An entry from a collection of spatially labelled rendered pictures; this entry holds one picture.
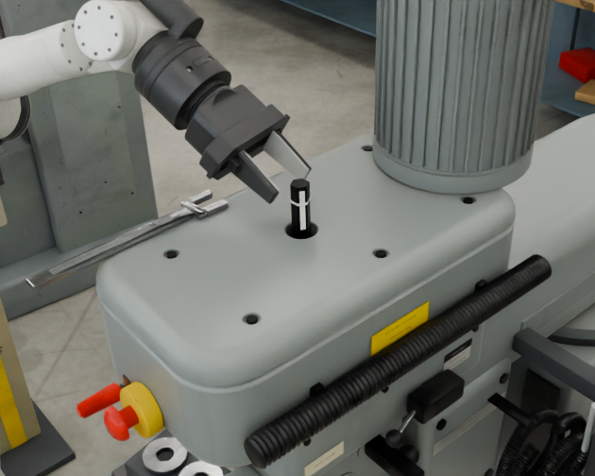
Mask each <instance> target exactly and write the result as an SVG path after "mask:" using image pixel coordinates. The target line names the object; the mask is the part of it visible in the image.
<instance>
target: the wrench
mask: <svg viewBox="0 0 595 476"><path fill-rule="evenodd" d="M212 197H213V192H211V191H210V190H207V191H204V192H202V193H200V194H198V195H194V196H192V197H190V198H188V200H185V201H183V202H181V203H180V206H181V208H180V209H178V210H175V211H173V212H170V213H169V214H166V215H164V216H162V217H160V218H158V219H155V220H153V221H151V222H149V223H147V224H144V225H142V226H140V227H139V228H137V229H133V230H131V231H129V232H127V233H125V234H122V235H120V236H118V237H116V238H114V239H111V240H109V241H108V242H106V243H104V244H101V245H99V246H96V247H94V248H91V249H89V250H87V251H85V252H83V253H80V254H78V255H76V256H75V257H73V258H70V259H68V260H66V261H64V262H62V263H58V264H56V265H54V266H52V267H49V268H47V269H45V270H44V271H42V272H39V273H37V274H35V275H33V276H31V277H28V278H26V279H25V281H26V283H27V284H28V285H29V286H30V287H31V288H32V289H33V290H34V291H37V290H39V289H41V288H43V287H45V286H47V285H49V284H51V283H53V282H55V281H59V280H61V279H63V278H65V277H67V276H69V275H71V274H74V273H76V272H77V271H79V270H81V269H83V268H85V267H88V266H90V265H92V264H95V263H97V262H99V261H102V260H104V259H106V258H108V257H109V256H111V255H113V254H116V253H118V252H120V251H122V250H124V249H126V248H128V247H132V246H134V245H136V244H138V243H140V242H142V241H144V240H146V239H148V238H150V237H152V236H154V235H156V234H159V233H161V232H163V231H165V230H168V229H170V228H173V227H174V226H176V225H178V224H180V223H182V222H184V221H187V220H189V219H191V218H193V217H196V218H197V219H199V220H201V219H203V218H205V217H207V216H208V217H209V216H211V215H213V214H215V213H218V212H220V211H223V210H225V209H226V208H228V207H229V204H228V202H227V201H226V200H224V199H223V200H219V201H217V202H215V203H213V204H211V205H209V206H207V207H205V208H203V210H202V209H201V208H199V207H198V206H197V205H198V204H201V203H203V202H205V201H207V200H209V199H211V198H212Z"/></svg>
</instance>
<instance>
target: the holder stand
mask: <svg viewBox="0 0 595 476"><path fill-rule="evenodd" d="M125 467H126V472H127V476H225V475H226V474H228V473H230V472H231V471H230V470H229V469H227V468H226V467H218V466H213V465H210V464H207V463H204V462H203V461H201V460H199V459H197V458H196V457H194V456H193V455H192V454H191V453H190V452H188V451H187V450H186V449H185V448H184V447H183V446H182V445H181V444H180V443H179V442H178V441H177V439H176V438H175V437H174V436H173V435H172V434H171V433H170V432H169V431H168V430H167V429H165V430H164V431H162V432H161V433H160V434H159V435H157V436H156V437H155V438H154V439H152V440H151V441H150V442H149V443H148V444H146V445H145V446H144V447H143V448H142V449H140V450H139V451H138V452H136V453H135V454H134V455H133V456H132V457H130V458H129V459H128V460H127V461H126V462H125Z"/></svg>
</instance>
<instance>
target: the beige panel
mask: <svg viewBox="0 0 595 476"><path fill-rule="evenodd" d="M75 458H76V456H75V453H74V452H73V450H72V449H71V448H70V447H69V445H68V444H67V443H66V442H65V440H64V439H63V438H62V437H61V435H60V434H59V432H58V431H57V430H56V429H55V427H54V426H53V425H52V424H51V422H50V421H49V420H48V419H47V417H46V416H45V415H44V414H43V412H42V411H41V409H40V408H39V407H38V406H37V404H36V403H35V402H34V401H33V399H32V398H31V397H30V395H29V391H28V388H27V385H26V379H25V376H24V373H23V370H22V367H21V364H20V361H19V357H18V354H17V351H16V348H15V345H14V342H13V339H12V335H11V332H10V329H9V323H8V321H7V318H6V314H5V311H4V308H3V305H2V301H1V298H0V468H1V470H2V471H3V473H4V475H5V476H45V475H47V474H48V473H50V472H52V471H54V470H55V469H57V468H60V467H61V466H63V465H65V464H66V463H68V462H70V461H72V460H73V459H75Z"/></svg>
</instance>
